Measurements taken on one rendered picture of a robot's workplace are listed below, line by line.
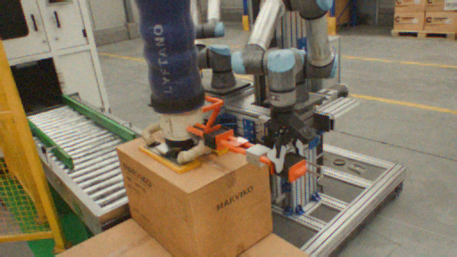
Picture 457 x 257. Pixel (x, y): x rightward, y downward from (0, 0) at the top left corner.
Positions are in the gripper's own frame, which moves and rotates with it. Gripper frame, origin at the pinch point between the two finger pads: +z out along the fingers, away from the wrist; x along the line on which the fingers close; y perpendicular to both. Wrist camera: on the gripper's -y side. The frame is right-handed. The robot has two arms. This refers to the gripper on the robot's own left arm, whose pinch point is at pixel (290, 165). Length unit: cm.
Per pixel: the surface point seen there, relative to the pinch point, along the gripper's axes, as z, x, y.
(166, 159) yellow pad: 11, 13, 55
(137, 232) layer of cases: 53, 24, 77
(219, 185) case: 16.0, 6.8, 30.0
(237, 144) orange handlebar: -1.3, 1.8, 22.7
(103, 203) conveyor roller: 54, 24, 116
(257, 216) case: 40, -11, 30
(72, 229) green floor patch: 107, 30, 189
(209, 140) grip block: -0.2, 4.7, 35.6
